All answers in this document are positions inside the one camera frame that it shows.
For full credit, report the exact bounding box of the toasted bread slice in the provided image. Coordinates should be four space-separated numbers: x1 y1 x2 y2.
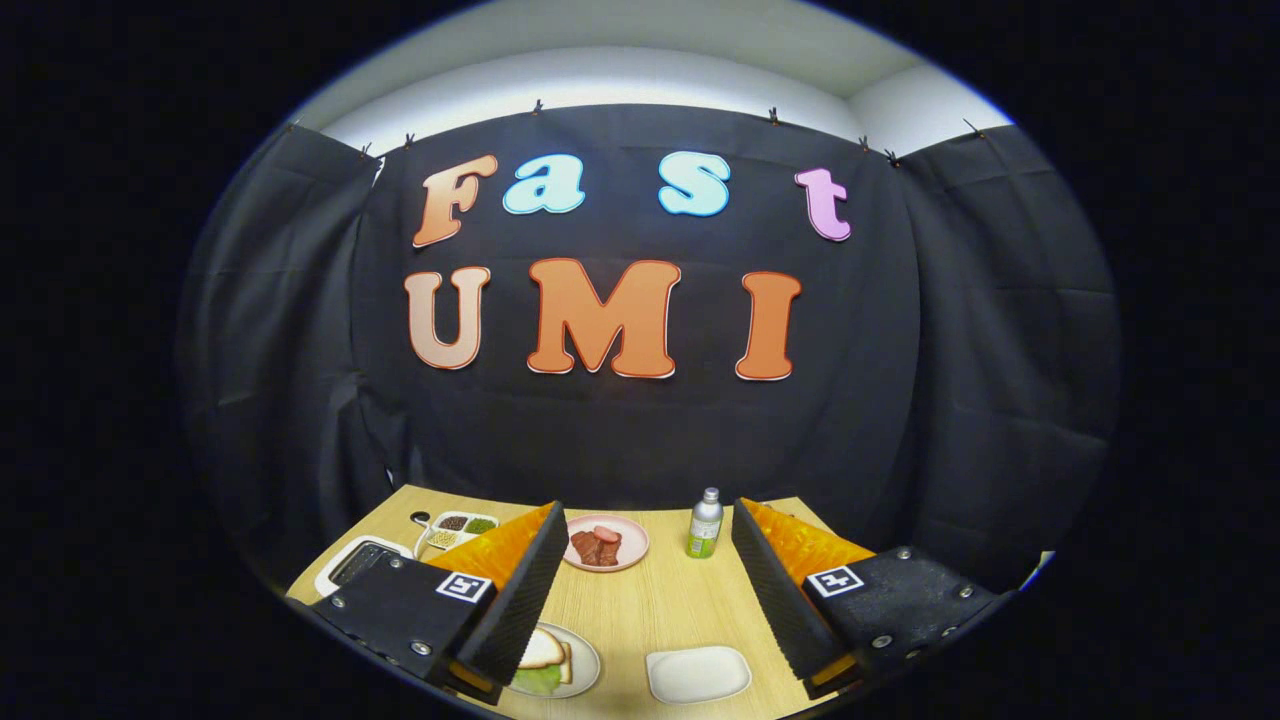
518 628 566 671

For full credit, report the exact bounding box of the round white plate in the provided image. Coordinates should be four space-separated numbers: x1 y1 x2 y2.
505 622 602 699

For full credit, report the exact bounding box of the square white plate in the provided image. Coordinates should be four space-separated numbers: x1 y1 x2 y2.
645 645 753 705

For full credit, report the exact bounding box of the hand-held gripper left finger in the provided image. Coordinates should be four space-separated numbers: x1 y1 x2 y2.
308 500 569 707

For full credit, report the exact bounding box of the white divided dish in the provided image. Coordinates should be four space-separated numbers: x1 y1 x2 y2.
415 511 500 553

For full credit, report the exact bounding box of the white toaster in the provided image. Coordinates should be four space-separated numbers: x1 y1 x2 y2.
314 536 415 599

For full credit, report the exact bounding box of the black backdrop cloth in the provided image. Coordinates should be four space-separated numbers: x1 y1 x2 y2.
175 100 1123 601

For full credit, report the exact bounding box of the silver bottle with green label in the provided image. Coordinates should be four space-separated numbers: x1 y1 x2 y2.
686 487 724 559

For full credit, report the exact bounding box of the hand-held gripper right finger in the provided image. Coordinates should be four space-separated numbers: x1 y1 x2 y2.
731 497 1006 701

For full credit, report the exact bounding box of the pink plate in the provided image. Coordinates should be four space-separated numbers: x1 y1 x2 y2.
562 514 651 573

